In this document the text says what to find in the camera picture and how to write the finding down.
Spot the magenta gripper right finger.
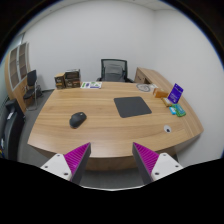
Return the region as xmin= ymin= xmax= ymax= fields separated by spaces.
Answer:
xmin=132 ymin=142 xmax=182 ymax=185

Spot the dark grey mouse pad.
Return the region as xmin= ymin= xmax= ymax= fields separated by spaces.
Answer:
xmin=114 ymin=96 xmax=152 ymax=118

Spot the large dark cardboard box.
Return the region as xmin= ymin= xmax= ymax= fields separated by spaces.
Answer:
xmin=65 ymin=69 xmax=81 ymax=88

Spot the wooden bookshelf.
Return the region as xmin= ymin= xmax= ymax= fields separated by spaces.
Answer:
xmin=5 ymin=42 xmax=31 ymax=111

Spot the purple standing sign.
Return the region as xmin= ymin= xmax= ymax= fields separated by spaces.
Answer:
xmin=168 ymin=83 xmax=183 ymax=104

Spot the black visitor chair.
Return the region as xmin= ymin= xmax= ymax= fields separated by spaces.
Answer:
xmin=23 ymin=70 xmax=43 ymax=102

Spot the grey mesh office chair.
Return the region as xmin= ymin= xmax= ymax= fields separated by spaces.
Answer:
xmin=98 ymin=59 xmax=133 ymax=83

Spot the black computer mouse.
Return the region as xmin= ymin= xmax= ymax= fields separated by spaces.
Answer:
xmin=69 ymin=112 xmax=87 ymax=128

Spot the green tissue packet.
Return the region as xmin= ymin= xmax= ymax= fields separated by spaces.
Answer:
xmin=172 ymin=104 xmax=186 ymax=117

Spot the desk cable grommet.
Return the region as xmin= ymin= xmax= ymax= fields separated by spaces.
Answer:
xmin=164 ymin=125 xmax=172 ymax=133

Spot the wooden office desk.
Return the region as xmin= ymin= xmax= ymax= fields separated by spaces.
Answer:
xmin=28 ymin=82 xmax=203 ymax=170

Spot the round white plate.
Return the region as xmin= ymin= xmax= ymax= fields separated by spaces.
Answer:
xmin=136 ymin=83 xmax=151 ymax=92

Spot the blue small packet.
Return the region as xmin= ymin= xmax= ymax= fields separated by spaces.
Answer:
xmin=169 ymin=107 xmax=176 ymax=115

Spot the small brown cardboard box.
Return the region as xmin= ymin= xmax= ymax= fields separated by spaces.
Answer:
xmin=54 ymin=73 xmax=66 ymax=89

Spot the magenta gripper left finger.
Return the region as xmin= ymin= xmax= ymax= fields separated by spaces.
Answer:
xmin=41 ymin=143 xmax=91 ymax=184

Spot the black chair at left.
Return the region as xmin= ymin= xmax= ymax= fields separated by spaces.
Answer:
xmin=0 ymin=99 xmax=25 ymax=161

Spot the wooden side cabinet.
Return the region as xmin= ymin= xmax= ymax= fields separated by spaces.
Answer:
xmin=134 ymin=67 xmax=172 ymax=91

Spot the white green booklet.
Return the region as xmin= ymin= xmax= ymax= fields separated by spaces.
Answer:
xmin=80 ymin=81 xmax=102 ymax=89

